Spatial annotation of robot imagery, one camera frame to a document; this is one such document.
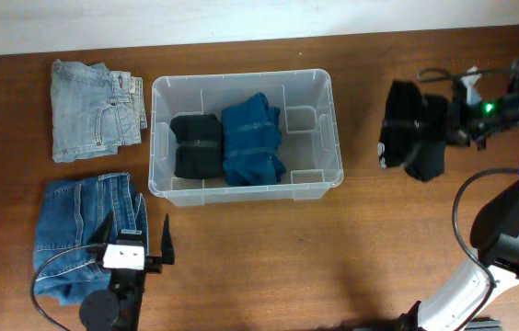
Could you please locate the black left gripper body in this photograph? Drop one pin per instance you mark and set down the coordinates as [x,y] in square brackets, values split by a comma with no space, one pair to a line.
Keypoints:
[134,279]

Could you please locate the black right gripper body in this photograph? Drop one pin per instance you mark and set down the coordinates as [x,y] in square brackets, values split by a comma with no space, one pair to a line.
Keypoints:
[467,123]

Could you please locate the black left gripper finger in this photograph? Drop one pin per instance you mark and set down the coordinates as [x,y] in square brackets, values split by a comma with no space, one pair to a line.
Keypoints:
[102,233]
[166,245]

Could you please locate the black garment with tape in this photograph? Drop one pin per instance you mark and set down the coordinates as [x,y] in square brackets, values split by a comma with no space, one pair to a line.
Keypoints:
[413,132]
[200,146]

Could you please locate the light blue jeans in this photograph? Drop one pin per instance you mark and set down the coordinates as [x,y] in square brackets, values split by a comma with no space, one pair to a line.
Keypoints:
[95,110]

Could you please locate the teal blue garment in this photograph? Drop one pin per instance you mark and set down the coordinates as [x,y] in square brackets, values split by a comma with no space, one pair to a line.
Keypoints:
[251,141]

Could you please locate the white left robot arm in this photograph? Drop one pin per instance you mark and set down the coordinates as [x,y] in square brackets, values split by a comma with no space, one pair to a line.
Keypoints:
[118,306]

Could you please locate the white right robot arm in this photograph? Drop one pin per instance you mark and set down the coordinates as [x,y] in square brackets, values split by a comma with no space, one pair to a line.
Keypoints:
[491,266]

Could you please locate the dark blue folded jeans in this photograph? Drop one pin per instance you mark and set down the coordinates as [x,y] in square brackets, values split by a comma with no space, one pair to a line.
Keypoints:
[70,213]

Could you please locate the clear plastic storage bin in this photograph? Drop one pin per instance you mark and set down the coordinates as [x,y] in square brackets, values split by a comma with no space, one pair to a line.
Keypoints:
[310,148]

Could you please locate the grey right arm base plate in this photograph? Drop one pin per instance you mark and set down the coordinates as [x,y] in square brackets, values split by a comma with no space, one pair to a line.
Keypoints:
[484,325]

